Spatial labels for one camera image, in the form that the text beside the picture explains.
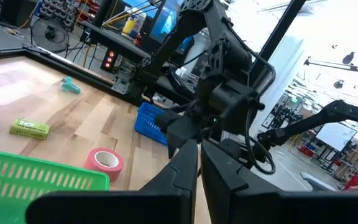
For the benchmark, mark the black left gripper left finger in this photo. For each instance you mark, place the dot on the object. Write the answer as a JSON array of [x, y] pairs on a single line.
[[166, 199]]

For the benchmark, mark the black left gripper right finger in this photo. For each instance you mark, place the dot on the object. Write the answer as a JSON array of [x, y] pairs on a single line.
[[235, 199]]

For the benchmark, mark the green staples box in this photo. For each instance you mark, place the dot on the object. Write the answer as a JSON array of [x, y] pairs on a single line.
[[30, 129]]

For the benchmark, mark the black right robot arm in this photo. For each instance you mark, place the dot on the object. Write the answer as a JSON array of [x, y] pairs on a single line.
[[228, 59]]

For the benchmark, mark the black background robot arm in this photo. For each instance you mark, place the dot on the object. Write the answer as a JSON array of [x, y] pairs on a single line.
[[331, 116]]

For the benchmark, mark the pink tape roll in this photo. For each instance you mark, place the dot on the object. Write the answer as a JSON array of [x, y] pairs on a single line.
[[99, 169]]

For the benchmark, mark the teal staple remover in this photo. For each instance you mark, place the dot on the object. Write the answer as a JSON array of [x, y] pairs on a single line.
[[71, 86]]

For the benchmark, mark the blue plastic basket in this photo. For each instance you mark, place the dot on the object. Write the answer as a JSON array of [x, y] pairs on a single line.
[[146, 123]]

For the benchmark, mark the black box with red lights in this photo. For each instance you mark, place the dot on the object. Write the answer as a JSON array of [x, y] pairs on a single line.
[[109, 59]]

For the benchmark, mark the computer monitor blue screen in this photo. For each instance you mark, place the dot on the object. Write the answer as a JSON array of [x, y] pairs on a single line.
[[165, 20]]

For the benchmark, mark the white background display screen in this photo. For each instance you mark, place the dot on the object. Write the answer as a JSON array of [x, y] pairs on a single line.
[[336, 136]]

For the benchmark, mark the yellow bottle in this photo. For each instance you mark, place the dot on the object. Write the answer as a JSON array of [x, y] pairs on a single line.
[[128, 25]]

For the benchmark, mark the green plastic basket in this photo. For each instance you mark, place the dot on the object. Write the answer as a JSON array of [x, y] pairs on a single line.
[[17, 186]]

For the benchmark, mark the black floor fan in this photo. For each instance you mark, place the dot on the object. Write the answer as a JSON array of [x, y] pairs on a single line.
[[50, 35]]

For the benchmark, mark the small parts drawer organizer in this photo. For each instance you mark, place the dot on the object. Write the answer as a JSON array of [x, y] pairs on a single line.
[[59, 11]]

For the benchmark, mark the black upright frame post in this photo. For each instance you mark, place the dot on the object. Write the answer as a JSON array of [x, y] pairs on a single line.
[[278, 34]]

